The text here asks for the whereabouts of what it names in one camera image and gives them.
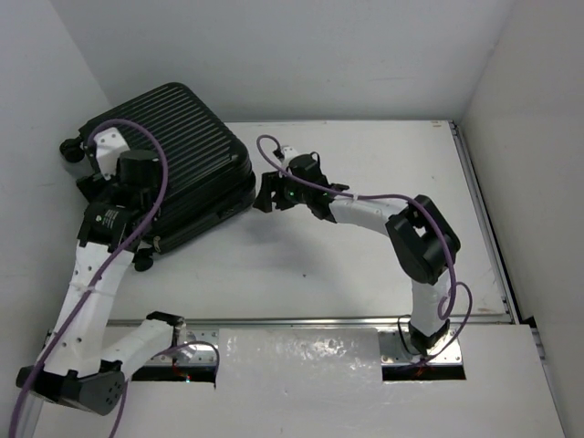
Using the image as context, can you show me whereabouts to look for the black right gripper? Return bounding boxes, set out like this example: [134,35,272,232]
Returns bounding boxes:
[253,170,310,214]

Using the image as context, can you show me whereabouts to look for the black hard-shell suitcase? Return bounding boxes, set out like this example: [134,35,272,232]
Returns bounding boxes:
[59,82,256,272]

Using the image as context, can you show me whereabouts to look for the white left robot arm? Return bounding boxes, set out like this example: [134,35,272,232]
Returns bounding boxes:
[16,151,182,415]

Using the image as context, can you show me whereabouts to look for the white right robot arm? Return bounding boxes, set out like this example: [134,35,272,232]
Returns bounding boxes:
[254,147,461,356]

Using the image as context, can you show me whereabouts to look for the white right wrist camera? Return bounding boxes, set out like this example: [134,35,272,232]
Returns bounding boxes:
[274,145,300,168]

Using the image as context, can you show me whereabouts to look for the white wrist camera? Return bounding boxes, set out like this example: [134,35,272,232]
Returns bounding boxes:
[88,127,130,181]
[274,145,300,168]

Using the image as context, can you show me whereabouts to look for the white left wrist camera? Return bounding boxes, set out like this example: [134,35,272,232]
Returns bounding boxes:
[88,127,130,181]

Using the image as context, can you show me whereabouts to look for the metal mounting rail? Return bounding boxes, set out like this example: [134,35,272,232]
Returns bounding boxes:
[43,314,503,366]

